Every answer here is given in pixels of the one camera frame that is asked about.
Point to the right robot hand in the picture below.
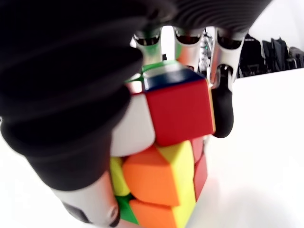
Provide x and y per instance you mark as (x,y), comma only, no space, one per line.
(59,83)

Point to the black backpack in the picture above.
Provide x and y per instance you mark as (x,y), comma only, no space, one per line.
(251,54)

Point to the black folded chairs stack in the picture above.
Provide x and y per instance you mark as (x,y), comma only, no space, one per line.
(275,54)

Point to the multicoloured Rubik's cube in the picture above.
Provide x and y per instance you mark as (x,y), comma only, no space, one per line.
(178,114)

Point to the grey folded chair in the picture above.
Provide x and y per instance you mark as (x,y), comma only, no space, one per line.
(297,58)

